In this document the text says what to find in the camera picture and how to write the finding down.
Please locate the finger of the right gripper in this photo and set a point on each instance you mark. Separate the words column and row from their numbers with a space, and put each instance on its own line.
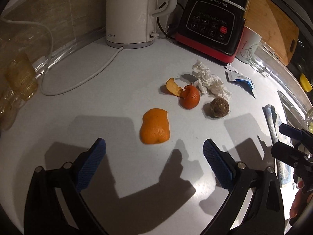
column 301, row 135
column 284, row 153

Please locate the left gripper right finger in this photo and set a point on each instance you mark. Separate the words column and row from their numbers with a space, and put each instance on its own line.
column 254, row 203

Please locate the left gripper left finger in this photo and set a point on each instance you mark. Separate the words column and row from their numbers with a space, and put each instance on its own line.
column 43, row 213

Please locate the large orange peel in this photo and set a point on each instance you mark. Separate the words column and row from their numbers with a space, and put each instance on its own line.
column 155, row 128

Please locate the person's right hand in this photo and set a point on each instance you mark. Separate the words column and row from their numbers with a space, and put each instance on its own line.
column 300, row 197

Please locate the stainless steel sink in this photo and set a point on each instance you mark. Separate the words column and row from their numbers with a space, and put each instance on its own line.
column 294, row 111

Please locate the blue white dish cloth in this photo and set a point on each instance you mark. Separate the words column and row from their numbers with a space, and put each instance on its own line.
column 284, row 172

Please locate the yellow bowl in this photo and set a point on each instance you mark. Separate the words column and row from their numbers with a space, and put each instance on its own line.
column 305, row 84

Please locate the blue white sachet wrapper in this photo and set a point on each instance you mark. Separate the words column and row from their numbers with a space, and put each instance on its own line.
column 245, row 82

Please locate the clear glass mug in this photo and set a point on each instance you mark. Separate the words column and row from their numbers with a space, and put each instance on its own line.
column 264, row 59

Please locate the small torn white wrapper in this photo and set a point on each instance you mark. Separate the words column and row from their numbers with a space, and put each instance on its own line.
column 231, row 68

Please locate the crumpled white tissue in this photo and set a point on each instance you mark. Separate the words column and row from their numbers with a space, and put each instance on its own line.
column 209, row 83

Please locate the wooden cutting board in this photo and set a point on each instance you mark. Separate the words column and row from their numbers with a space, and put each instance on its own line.
column 274, row 26

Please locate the white ceramic cup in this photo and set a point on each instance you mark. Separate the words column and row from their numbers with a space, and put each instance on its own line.
column 248, row 45

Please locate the partly peeled mandarin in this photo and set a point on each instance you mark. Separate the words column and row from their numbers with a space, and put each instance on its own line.
column 190, row 97

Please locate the small curled orange peel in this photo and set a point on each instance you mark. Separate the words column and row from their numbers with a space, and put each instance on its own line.
column 173, row 88

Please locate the red black blender base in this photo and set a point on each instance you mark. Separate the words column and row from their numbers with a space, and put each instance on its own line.
column 213, row 27

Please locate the amber glass jar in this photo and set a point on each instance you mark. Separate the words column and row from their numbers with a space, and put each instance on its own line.
column 21, row 77

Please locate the white electric kettle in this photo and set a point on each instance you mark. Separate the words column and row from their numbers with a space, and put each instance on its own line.
column 131, row 24

